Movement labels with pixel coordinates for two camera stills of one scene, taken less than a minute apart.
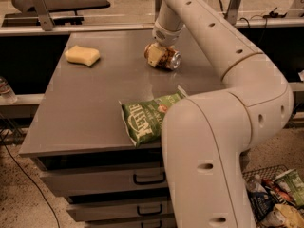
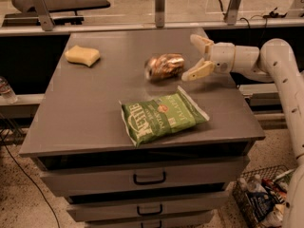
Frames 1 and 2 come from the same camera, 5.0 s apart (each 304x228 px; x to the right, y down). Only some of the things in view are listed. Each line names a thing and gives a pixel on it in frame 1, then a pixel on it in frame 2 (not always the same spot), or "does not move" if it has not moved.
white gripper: x=165 y=36 -> x=222 y=57
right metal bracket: x=235 y=4 does not move
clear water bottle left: x=7 y=92 does not move
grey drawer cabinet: x=80 y=140 does not move
